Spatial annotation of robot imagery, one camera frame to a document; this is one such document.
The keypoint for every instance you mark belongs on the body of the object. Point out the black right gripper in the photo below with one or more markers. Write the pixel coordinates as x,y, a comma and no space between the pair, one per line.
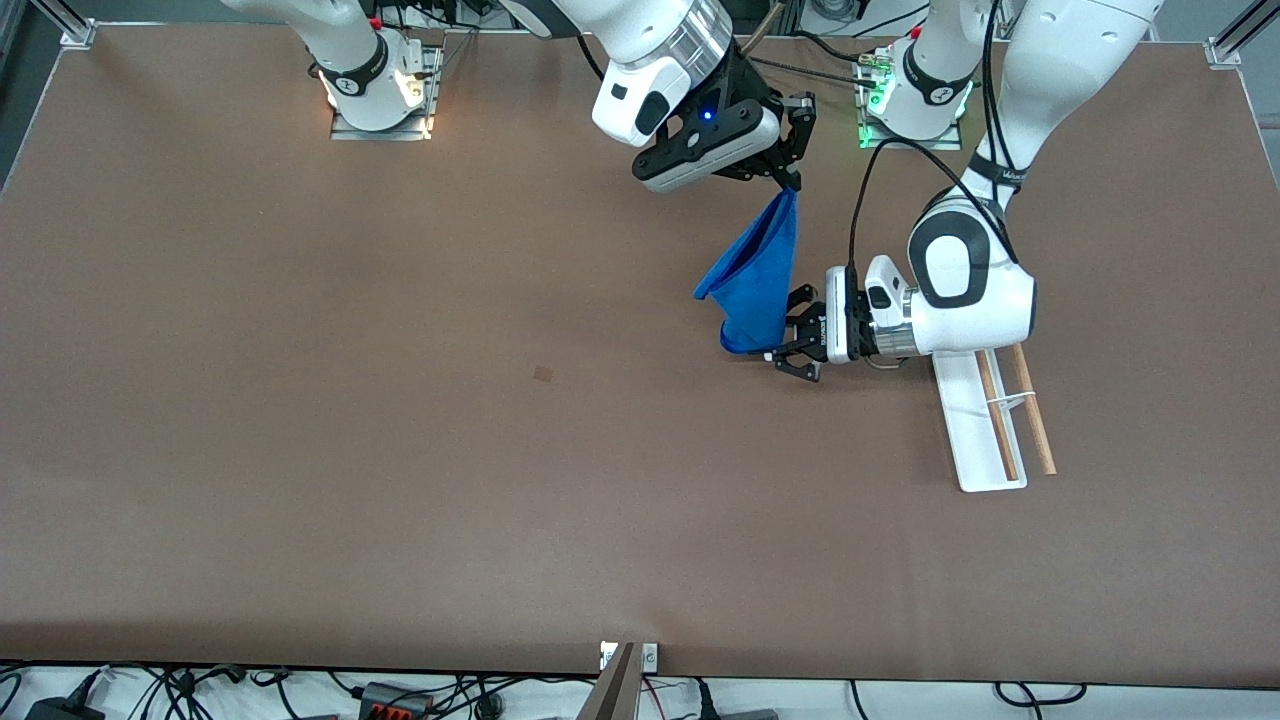
752,92

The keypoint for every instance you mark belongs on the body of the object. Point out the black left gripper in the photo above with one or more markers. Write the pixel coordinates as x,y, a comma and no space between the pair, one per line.
836,325

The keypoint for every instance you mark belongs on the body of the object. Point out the blue microfibre towel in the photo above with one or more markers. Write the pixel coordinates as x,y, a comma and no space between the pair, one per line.
760,270

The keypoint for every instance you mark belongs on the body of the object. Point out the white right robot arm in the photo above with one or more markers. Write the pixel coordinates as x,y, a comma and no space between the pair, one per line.
640,30

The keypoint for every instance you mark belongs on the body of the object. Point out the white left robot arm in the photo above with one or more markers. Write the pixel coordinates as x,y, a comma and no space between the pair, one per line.
970,290

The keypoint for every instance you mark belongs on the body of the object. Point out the white towel rack base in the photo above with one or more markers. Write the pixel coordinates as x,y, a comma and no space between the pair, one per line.
985,470

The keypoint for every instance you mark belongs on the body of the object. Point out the wooden rack rod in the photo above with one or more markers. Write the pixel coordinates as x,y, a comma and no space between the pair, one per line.
1008,460
1044,455

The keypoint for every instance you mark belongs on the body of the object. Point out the grey block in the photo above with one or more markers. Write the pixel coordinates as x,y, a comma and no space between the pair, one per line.
750,714

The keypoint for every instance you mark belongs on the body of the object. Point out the black box with orange connectors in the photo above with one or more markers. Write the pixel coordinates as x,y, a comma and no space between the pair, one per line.
395,702

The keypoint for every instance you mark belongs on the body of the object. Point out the black power adapter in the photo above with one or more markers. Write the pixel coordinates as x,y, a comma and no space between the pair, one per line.
60,710

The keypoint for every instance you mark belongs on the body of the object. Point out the small silver metal bracket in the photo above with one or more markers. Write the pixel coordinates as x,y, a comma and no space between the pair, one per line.
650,657

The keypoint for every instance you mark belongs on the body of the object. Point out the grey camera stand pole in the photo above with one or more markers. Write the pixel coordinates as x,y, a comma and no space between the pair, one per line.
612,695

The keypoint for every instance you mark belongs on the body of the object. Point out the silver aluminium corner bracket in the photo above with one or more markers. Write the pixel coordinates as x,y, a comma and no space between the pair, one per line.
1222,55
78,36

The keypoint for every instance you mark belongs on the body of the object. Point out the aluminium frame profile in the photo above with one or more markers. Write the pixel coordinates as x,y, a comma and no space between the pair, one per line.
55,14
1250,25

